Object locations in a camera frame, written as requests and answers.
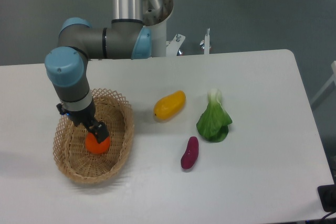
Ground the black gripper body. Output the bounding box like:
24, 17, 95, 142
62, 102, 96, 127

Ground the black device at table corner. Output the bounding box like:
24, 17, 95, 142
317, 184, 335, 212

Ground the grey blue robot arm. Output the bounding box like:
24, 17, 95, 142
45, 0, 152, 144

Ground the orange fruit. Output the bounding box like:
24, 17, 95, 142
85, 133, 111, 154

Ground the yellow mango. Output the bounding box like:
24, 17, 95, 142
153, 90, 186, 121

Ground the white frame at right edge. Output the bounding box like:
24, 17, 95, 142
310, 61, 335, 111

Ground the green bok choy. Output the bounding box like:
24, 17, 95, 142
196, 89, 233, 143

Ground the white right mounting bracket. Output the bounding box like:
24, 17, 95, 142
166, 28, 212, 57

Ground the purple sweet potato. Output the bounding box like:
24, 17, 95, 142
181, 136, 199, 170

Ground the woven wicker basket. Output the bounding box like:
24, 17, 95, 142
52, 88, 134, 184

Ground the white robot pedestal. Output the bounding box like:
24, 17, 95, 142
142, 0, 174, 57

